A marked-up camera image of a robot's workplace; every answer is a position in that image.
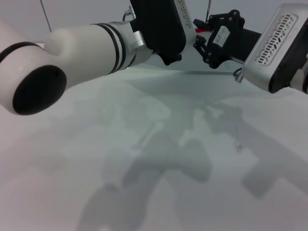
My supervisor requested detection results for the metal right wrist connector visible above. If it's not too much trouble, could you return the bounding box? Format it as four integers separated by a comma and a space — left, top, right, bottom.
231, 68, 245, 84

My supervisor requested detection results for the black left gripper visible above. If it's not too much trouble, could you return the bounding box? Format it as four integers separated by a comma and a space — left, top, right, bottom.
157, 52, 183, 66

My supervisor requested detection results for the silver vented right wrist housing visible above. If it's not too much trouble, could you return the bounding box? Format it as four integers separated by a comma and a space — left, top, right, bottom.
242, 2, 308, 94

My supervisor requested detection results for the metal left wrist connector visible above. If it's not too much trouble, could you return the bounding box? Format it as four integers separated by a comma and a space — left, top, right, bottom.
122, 6, 136, 23

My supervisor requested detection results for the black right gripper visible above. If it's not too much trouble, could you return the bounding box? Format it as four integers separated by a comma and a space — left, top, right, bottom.
193, 9, 263, 70

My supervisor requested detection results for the metal wrist connector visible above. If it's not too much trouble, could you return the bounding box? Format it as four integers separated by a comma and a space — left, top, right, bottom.
231, 68, 245, 84
122, 6, 136, 23

